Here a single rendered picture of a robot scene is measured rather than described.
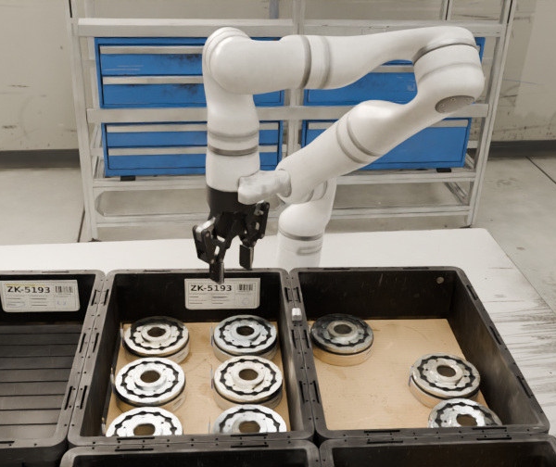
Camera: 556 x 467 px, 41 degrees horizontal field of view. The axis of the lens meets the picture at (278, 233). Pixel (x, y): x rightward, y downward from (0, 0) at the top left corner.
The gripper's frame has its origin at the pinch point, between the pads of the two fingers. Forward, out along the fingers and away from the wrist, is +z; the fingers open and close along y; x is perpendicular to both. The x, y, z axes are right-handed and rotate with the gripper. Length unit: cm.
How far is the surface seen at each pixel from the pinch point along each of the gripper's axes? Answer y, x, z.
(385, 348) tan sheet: -19.1, 16.8, 17.0
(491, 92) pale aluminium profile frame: -212, -59, 34
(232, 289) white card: -6.9, -6.5, 10.4
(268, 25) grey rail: -142, -120, 7
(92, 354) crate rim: 21.9, -5.4, 7.1
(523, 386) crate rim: -14.9, 41.2, 8.1
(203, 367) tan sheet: 4.8, -1.3, 17.1
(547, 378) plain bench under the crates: -48, 35, 30
